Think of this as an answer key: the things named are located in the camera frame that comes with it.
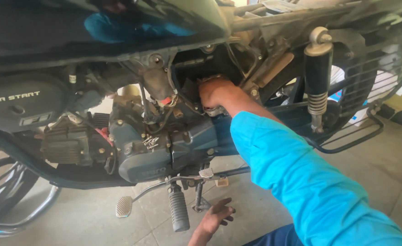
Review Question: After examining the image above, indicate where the person's right hand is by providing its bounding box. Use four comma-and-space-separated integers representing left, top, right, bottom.
198, 78, 243, 110

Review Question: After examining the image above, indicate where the person's left hand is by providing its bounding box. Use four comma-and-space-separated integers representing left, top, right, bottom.
200, 197, 237, 236

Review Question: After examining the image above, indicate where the grey metal part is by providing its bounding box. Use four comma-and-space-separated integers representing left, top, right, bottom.
204, 105, 230, 118

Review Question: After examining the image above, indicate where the black motorcycle centre stand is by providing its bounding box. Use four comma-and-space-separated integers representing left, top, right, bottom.
191, 180, 212, 213

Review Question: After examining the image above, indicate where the black rubber footpeg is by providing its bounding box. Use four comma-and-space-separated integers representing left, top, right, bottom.
168, 184, 191, 233

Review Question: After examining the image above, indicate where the person's blue trouser leg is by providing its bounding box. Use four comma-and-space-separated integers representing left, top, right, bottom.
241, 223, 305, 246

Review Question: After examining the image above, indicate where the cluster of loose silver bolts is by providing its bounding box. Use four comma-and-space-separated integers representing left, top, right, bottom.
142, 135, 160, 150

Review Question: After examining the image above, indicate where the grey motorcycle engine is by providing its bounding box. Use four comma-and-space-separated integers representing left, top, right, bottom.
41, 85, 234, 184

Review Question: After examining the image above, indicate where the chrome gear shift lever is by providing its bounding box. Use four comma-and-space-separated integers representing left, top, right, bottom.
115, 167, 226, 218

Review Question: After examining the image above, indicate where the black rear shock absorber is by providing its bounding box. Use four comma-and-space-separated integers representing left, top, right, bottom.
303, 26, 334, 134

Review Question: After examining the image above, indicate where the black motorcycle rear wheel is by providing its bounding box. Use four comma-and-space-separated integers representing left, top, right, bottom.
261, 41, 393, 137

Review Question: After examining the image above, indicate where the black metal guard grille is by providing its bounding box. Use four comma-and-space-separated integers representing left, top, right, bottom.
307, 44, 402, 154

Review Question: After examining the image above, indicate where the glossy black motorcycle fuel tank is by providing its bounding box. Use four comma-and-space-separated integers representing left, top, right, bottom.
0, 0, 229, 70

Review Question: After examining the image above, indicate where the black motorcycle side panel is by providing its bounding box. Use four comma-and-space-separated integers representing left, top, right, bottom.
0, 73, 74, 134

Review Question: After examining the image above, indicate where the chrome crash guard bar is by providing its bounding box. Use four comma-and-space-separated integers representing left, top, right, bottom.
0, 161, 62, 238

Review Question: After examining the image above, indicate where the dusty motorcycle frame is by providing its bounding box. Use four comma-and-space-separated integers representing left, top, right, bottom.
218, 0, 402, 103

